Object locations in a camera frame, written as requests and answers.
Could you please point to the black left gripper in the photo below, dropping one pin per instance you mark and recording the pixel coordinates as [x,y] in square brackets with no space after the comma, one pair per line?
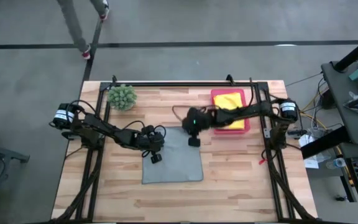
[151,141]

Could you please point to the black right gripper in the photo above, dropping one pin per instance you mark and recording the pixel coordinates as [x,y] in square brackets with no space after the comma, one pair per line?
[197,119]

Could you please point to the grey microfiber towel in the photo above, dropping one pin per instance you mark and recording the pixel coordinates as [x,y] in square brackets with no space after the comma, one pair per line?
[179,161]

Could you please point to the yellow microfiber towel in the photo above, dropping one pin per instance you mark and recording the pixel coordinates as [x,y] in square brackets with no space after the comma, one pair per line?
[228,101]

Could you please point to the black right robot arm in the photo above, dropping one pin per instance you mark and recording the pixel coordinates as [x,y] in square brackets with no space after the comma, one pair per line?
[244,112]

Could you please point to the pink plastic bin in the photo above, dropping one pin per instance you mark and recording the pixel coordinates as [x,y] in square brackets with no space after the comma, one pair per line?
[230,132]

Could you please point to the potted green plant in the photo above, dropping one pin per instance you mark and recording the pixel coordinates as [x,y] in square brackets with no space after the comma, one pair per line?
[121,97]

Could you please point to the small red tag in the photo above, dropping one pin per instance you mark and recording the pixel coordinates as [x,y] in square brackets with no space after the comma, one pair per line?
[262,161]

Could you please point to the white paper sheet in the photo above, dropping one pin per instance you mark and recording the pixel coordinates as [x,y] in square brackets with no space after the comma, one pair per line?
[311,163]

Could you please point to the person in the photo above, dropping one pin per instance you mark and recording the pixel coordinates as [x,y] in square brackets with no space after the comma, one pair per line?
[73,25]

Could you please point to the black side desk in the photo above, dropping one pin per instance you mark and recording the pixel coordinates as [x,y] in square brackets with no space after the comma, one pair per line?
[340,102]

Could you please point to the clear plastic bottle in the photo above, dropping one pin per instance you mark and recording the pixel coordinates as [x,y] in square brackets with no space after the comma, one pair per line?
[337,163]

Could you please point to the small teal box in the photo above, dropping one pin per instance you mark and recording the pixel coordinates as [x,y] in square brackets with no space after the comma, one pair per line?
[357,74]

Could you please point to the black slanted pole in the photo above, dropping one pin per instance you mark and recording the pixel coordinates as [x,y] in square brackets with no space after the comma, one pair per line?
[356,51]

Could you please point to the black frame clamp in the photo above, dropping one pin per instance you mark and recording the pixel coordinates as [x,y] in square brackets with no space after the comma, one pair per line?
[114,79]
[230,79]

